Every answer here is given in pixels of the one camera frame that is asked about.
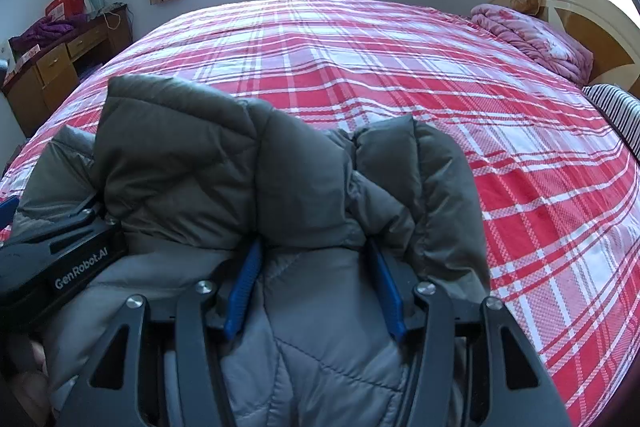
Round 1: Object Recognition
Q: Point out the red plaid bed sheet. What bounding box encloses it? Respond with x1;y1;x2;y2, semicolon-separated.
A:
0;0;640;427

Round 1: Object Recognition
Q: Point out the striped pillow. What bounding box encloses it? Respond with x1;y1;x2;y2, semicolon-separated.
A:
582;83;640;160

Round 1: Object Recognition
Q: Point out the pink flat box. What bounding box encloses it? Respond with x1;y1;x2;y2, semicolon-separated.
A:
15;46;42;68

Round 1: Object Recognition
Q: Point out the brown wooden desk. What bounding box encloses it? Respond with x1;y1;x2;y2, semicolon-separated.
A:
0;3;133;138

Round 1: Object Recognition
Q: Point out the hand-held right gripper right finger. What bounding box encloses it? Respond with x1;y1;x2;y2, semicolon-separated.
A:
367;237;573;427

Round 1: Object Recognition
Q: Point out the person's left hand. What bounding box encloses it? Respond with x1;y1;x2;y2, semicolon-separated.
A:
10;339;51;413

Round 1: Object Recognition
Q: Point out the cream wooden headboard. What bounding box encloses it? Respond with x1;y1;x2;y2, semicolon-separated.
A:
487;0;640;100

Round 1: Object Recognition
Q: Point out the red box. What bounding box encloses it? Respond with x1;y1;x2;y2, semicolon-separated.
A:
45;0;85;18

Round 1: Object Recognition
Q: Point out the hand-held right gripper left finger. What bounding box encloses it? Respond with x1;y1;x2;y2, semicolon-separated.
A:
55;237;266;427

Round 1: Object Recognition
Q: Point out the pink quilt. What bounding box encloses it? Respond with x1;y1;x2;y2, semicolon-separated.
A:
470;3;594;85

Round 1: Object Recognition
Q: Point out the purple cloth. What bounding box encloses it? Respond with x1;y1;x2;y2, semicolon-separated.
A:
10;16;88;50

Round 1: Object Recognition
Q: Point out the grey padded jacket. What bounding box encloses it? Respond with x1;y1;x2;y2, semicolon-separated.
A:
10;74;493;427

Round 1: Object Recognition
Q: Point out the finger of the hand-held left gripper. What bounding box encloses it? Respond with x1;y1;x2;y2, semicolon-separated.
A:
0;197;20;230
15;194;108;248

